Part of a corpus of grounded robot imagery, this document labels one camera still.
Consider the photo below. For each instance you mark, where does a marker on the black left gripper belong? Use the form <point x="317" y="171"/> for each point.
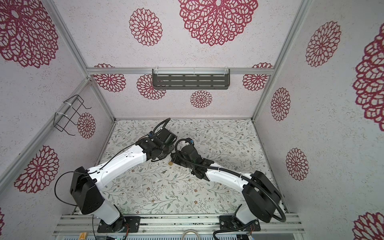
<point x="172" y="147"/>

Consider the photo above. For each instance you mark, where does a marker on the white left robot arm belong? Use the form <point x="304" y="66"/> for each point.
<point x="87" y="184"/>

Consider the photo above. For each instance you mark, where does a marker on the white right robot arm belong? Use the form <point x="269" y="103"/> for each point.
<point x="261" y="196"/>

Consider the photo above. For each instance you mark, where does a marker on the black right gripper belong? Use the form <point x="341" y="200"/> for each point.
<point x="177" y="159"/>

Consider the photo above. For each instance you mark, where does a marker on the black wire wall basket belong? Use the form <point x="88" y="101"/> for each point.
<point x="63" y="119"/>

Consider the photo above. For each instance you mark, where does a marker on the dark grey wall shelf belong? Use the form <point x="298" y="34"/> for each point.
<point x="191" y="80"/>

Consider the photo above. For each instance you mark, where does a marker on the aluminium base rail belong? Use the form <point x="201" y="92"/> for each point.
<point x="170" y="227"/>

